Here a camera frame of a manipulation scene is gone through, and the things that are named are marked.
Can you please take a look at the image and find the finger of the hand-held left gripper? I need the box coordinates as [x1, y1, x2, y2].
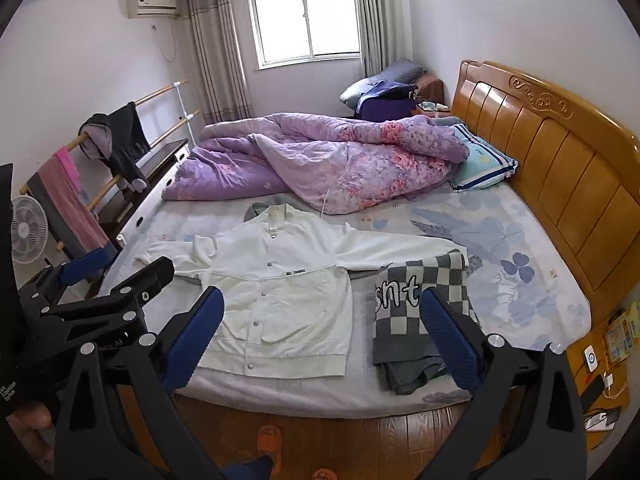
[17, 247, 115, 313]
[37, 256, 176, 333]

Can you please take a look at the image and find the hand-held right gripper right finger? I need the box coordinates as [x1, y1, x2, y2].
[420, 287, 586, 480]

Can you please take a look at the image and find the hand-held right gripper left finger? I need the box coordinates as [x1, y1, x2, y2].
[52, 286, 226, 480]

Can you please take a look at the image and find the grey white checkered cardigan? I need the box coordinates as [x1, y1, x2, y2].
[372, 250, 481, 396]

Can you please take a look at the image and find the white button jacket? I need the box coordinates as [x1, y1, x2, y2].
[135, 204, 468, 378]

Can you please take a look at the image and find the wooden clothes rack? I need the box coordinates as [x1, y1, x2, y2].
[20, 79, 201, 256]

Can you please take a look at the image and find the person's left hand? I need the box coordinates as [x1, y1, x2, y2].
[9, 401, 57, 476]

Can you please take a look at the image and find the white standing fan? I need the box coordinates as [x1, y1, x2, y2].
[11, 195, 49, 266]

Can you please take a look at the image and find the pink grey towel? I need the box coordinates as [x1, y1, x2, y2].
[25, 147, 113, 261]

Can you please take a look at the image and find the floral bed mattress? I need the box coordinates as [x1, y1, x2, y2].
[110, 180, 591, 418]

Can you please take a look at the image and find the dark white cabinet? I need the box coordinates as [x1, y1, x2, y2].
[85, 139, 191, 301]

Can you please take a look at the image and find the dark hooded jacket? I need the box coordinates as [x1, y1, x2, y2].
[79, 101, 152, 192]

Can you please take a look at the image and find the grey green garment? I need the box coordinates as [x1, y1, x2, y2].
[243, 201, 273, 223]

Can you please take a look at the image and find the person's leg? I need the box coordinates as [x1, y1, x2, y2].
[222, 452, 273, 480]

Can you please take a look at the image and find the black phone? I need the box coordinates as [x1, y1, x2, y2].
[585, 407, 621, 431]

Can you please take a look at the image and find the yellow packet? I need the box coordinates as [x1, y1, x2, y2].
[602, 302, 640, 363]

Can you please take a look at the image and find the teal striped pillow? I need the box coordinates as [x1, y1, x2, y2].
[435, 117, 518, 192]

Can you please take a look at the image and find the wooden bedside table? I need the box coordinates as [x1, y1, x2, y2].
[565, 305, 640, 451]

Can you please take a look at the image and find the wooden bed headboard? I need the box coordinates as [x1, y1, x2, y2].
[450, 60, 640, 311]

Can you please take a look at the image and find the purple floral quilt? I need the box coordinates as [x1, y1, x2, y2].
[162, 112, 471, 216]

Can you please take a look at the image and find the small wooden nightstand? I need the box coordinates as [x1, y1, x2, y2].
[415, 101, 451, 121]

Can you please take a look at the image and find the dark purple cloth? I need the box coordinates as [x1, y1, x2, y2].
[357, 92, 418, 123]

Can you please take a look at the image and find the grey striped curtain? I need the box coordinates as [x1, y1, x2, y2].
[177, 0, 253, 126]
[350, 0, 413, 81]

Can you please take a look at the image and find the brown armchair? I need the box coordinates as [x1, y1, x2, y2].
[417, 74, 446, 106]

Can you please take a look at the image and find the white air conditioner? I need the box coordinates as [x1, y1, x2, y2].
[125, 0, 180, 20]

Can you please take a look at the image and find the blue grey pillow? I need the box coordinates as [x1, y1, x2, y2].
[340, 58, 426, 106]

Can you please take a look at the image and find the window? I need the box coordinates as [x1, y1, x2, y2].
[248, 0, 362, 68]

